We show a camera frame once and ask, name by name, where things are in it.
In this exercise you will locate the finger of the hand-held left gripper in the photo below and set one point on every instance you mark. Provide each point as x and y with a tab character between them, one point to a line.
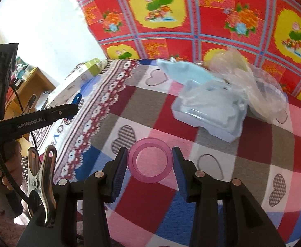
61	112
77	99

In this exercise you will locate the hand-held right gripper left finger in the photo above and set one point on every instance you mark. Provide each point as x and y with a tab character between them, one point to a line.
119	177

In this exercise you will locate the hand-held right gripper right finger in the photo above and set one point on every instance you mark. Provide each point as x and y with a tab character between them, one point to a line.
181	177

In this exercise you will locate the white green selfie stick box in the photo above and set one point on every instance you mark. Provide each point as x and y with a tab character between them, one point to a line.
70	87

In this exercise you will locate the clear plastic blister tray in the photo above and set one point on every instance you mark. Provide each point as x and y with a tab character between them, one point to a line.
207	113

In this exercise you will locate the clear plastic bag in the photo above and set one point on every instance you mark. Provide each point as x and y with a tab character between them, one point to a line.
253	82

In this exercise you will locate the person's left hand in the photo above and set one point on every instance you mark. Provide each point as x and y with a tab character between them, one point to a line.
15	159

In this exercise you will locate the teal round alarm clock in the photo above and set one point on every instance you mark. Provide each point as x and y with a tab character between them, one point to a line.
22	73

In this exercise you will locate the wooden shelf cabinet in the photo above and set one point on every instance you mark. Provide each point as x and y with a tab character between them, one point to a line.
37	87

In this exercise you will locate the light blue plastic wrapper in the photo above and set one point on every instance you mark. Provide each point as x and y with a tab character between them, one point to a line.
183	70

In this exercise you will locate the red floral printed cloth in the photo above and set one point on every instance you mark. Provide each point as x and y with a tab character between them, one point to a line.
191	12

